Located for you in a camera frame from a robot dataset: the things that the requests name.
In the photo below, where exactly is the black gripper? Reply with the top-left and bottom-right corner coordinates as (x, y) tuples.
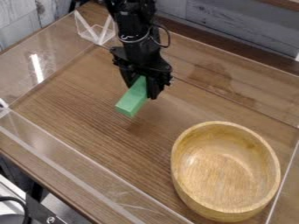
(109, 33), (173, 100)

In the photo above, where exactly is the green rectangular block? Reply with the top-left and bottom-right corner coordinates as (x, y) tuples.
(116, 76), (146, 117)

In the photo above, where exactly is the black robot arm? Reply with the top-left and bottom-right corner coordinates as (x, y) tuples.
(104, 0), (173, 100)

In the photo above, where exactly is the brown wooden bowl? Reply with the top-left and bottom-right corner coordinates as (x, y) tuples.
(170, 121), (281, 222)

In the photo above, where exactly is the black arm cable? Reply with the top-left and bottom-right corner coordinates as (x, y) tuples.
(148, 24), (172, 49)

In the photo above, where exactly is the clear acrylic corner bracket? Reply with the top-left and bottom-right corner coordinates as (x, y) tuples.
(73, 11), (116, 46)

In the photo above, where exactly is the clear acrylic tray wall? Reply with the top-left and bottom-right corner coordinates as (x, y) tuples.
(0, 16), (299, 224)

